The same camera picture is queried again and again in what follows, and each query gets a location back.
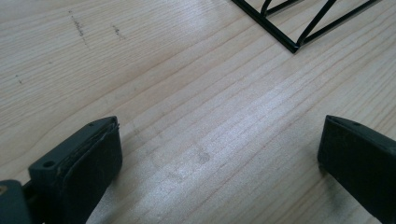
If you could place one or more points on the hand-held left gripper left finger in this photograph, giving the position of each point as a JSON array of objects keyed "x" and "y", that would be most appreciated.
[{"x": 77, "y": 168}]

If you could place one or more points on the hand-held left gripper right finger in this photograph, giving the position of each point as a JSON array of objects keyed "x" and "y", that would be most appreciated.
[{"x": 361, "y": 161}]

